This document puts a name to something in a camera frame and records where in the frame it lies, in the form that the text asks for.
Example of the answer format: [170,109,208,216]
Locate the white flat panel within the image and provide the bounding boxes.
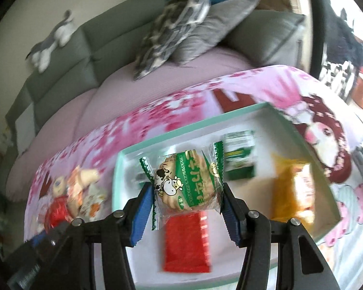
[15,109,37,154]

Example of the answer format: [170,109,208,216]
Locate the grey cushion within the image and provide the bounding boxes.
[171,0,261,66]

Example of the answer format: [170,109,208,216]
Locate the pink printed blanket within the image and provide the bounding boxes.
[23,65,363,290]

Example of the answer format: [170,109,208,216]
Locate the small red snack packet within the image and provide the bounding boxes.
[44,195,75,233]

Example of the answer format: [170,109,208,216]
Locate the grey white plush toy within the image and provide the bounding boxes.
[25,10,74,73]

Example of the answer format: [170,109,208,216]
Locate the dark hanging clothes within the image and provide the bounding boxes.
[324,6,363,67]

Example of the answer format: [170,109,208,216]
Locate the round bun blue label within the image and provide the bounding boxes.
[50,177,70,197]

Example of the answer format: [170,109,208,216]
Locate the black white patterned cushion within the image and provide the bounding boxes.
[133,0,212,80]

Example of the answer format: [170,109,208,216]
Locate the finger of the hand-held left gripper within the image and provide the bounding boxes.
[38,220,71,262]
[26,232,47,250]

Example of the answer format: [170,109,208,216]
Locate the teal cardboard box lid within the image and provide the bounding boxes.
[112,102,342,289]

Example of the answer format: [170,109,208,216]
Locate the yellow snack packet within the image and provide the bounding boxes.
[271,152,317,233]

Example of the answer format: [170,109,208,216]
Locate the white packet orange print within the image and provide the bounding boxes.
[79,184,108,221]

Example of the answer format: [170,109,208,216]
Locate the grey sofa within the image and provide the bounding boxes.
[4,0,306,145]

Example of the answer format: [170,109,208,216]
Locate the green white snack box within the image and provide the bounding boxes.
[223,130,257,182]

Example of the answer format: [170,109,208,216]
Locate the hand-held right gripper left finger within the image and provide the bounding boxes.
[45,183,156,290]

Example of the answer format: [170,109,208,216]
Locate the yellow pudding cup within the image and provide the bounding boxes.
[82,167,101,185]

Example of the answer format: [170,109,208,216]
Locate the pink ribbed sofa cover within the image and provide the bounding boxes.
[6,50,255,203]

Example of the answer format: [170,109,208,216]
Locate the green cow biscuit packet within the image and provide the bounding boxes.
[139,140,226,231]

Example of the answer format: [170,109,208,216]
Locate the orange white wrapped snack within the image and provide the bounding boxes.
[67,166,85,216]

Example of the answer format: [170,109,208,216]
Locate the black white patterned cloth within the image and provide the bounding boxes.
[319,60,363,100]

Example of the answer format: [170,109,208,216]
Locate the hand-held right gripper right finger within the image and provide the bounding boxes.
[221,183,341,290]

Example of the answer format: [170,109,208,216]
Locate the large red snack packet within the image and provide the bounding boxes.
[162,210,212,274]

